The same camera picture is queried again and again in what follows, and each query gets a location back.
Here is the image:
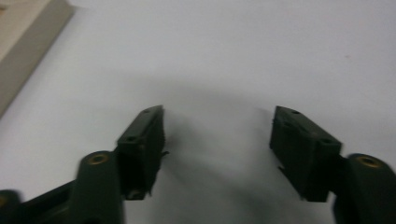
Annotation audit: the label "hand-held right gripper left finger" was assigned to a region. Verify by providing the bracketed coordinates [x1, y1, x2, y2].
[116, 105, 166, 201]

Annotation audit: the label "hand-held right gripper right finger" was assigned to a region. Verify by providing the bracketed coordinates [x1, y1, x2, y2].
[269, 105, 344, 203]

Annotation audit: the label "light wooden photo frame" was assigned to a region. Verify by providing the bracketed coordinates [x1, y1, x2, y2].
[0, 0, 77, 118]

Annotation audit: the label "white work mat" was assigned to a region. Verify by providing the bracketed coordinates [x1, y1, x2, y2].
[0, 0, 396, 224]

